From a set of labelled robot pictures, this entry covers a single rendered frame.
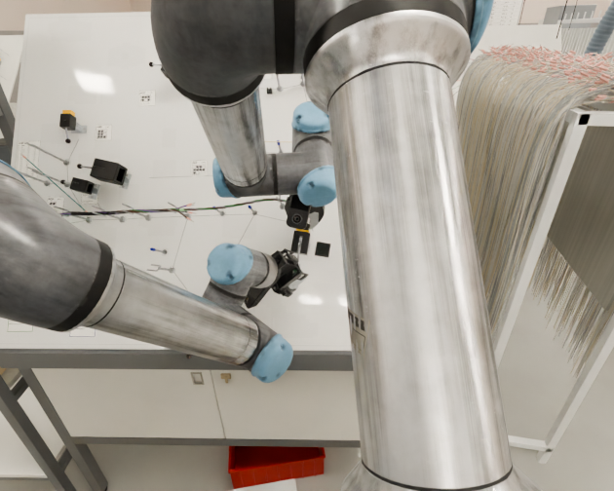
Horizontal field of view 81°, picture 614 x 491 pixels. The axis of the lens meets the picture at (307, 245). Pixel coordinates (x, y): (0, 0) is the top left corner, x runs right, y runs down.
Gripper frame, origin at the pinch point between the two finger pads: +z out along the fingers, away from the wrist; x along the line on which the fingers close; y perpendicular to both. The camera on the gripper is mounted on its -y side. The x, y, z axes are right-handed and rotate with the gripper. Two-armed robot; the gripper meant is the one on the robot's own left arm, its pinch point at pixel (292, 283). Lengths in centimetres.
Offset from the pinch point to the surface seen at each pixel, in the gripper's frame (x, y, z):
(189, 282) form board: 17.1, -23.8, -5.6
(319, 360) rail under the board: -19.6, -8.2, 8.9
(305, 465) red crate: -46, -56, 62
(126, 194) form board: 48, -24, -14
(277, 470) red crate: -41, -65, 57
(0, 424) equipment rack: 33, -144, 15
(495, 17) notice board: 507, 587, 853
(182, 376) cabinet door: -0.6, -47.0, 5.1
